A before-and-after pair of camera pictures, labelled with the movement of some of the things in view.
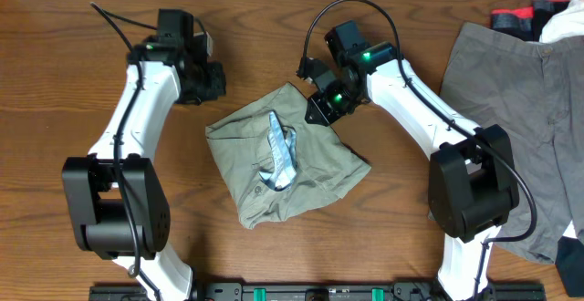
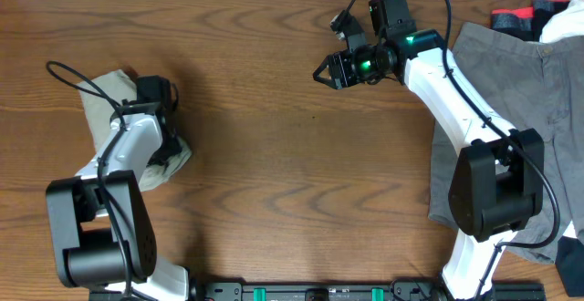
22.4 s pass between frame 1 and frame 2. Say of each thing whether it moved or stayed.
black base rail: stayed
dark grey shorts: stayed
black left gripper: moved
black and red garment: stayed
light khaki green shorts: moved
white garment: stayed
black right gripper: moved
